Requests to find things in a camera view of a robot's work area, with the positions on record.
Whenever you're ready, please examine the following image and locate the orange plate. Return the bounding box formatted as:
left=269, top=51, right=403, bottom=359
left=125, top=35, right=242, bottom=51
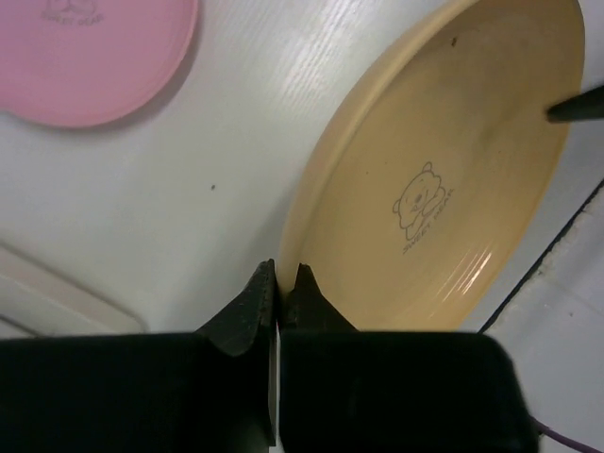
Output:
left=277, top=1, right=585, bottom=331

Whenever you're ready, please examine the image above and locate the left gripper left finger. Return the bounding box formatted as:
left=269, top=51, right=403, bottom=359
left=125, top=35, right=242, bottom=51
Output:
left=1, top=260, right=277, bottom=452

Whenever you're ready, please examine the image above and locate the beige drip tray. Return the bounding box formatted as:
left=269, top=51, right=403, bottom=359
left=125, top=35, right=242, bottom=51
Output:
left=1, top=242, right=148, bottom=336

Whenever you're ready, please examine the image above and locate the pink plate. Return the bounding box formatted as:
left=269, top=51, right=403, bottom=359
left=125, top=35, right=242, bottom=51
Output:
left=1, top=0, right=199, bottom=128

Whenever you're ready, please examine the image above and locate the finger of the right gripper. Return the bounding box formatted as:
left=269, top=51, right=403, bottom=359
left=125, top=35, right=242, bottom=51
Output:
left=545, top=85, right=604, bottom=123

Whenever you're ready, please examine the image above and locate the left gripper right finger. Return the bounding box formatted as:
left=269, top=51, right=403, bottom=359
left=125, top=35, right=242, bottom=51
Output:
left=278, top=264, right=538, bottom=452

